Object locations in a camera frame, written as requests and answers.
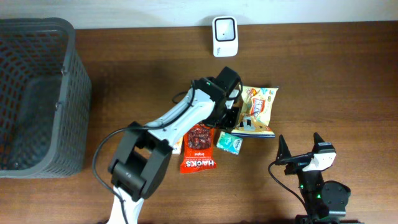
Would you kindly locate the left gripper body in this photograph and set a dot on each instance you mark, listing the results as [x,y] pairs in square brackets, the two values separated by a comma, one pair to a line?
[233,115]

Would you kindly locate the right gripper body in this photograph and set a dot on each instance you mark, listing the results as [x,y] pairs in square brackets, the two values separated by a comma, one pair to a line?
[299,158]

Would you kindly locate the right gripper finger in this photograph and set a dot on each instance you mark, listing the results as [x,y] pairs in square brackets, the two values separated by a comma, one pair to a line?
[283,154]
[318,143]

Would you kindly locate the green tissue packet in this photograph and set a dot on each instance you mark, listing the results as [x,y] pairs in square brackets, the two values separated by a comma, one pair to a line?
[229,143]

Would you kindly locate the yellow cleaning sheet package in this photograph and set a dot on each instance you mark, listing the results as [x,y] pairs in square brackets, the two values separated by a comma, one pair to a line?
[255,113]

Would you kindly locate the red Hacks candy bag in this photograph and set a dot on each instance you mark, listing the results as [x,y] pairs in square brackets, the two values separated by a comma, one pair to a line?
[198,150]

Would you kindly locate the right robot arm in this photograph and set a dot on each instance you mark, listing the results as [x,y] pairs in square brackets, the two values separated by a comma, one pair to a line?
[323,201]

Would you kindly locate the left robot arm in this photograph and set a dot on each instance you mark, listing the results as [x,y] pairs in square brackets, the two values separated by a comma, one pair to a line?
[142,157]

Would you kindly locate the white barcode scanner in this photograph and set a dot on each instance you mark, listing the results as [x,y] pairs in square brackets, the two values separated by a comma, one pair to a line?
[225,36]

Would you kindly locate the small orange white packet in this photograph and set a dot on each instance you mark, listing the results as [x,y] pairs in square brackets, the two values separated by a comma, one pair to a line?
[177,148]

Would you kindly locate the grey plastic mesh basket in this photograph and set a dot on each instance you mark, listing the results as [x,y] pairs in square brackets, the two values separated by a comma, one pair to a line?
[45,100]

